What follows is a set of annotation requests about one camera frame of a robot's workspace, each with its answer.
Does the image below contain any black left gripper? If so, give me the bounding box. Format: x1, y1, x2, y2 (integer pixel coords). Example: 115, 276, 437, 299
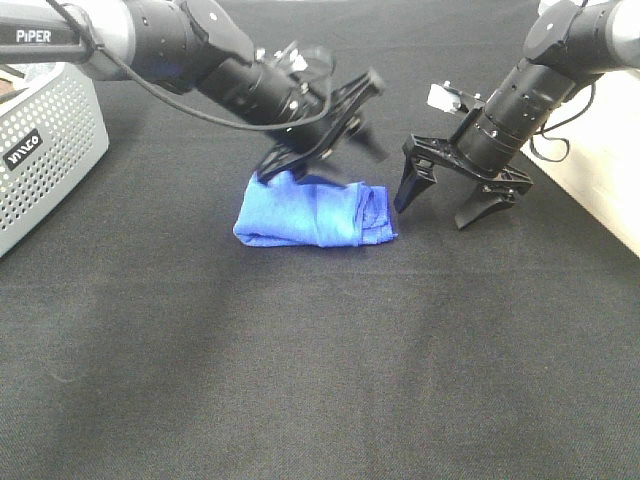
255, 69, 389, 188

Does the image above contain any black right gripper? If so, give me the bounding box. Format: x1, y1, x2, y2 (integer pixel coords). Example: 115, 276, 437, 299
393, 134, 533, 230

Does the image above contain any blue microfibre towel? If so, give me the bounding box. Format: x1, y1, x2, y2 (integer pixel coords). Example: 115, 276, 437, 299
233, 172, 396, 248

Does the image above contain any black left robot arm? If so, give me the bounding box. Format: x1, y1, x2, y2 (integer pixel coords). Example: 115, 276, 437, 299
1, 1, 386, 183

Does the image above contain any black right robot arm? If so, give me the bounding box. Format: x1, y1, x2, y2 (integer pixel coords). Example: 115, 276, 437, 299
394, 1, 639, 229

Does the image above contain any white plastic storage crate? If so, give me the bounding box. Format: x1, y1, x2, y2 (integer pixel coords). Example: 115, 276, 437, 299
522, 69, 639, 254

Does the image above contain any grey perforated plastic basket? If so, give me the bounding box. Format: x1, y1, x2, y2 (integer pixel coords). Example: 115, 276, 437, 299
1, 62, 109, 254

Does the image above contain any brown cloth in basket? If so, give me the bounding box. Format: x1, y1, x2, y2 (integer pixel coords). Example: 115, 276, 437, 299
0, 79, 23, 104

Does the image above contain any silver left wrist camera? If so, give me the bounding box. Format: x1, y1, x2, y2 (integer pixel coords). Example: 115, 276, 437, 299
254, 41, 335, 82

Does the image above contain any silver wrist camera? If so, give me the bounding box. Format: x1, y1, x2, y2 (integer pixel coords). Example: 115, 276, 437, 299
427, 81, 485, 117
254, 41, 335, 82

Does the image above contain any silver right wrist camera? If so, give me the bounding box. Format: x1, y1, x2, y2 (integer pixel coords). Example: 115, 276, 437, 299
427, 81, 485, 117

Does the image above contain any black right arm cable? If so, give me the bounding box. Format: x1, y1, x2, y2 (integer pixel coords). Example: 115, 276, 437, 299
528, 79, 599, 163

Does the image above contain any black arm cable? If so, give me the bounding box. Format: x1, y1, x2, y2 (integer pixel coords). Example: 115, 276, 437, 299
44, 0, 332, 133
528, 79, 599, 163

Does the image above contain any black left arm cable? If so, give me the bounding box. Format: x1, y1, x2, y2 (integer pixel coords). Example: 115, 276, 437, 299
44, 0, 332, 133

